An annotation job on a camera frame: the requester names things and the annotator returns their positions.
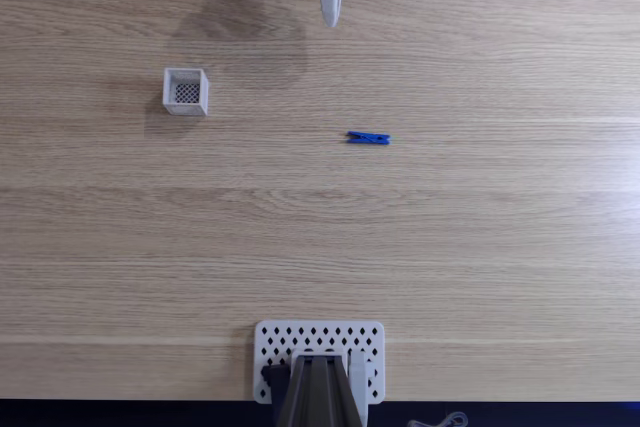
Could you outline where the dark camera stand pole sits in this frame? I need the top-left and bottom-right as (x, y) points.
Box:
(273, 353), (365, 427)

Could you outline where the black clamp block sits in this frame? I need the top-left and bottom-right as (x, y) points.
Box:
(260, 363), (292, 399)

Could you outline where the blue clothes peg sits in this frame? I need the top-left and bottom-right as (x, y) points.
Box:
(345, 130), (392, 147)

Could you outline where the white cable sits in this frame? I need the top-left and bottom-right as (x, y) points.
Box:
(406, 411), (470, 427)

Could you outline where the white perforated base plate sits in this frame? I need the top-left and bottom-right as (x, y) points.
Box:
(253, 319), (386, 406)

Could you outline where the small white lattice crate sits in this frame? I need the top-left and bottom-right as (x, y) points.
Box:
(162, 67), (209, 118)

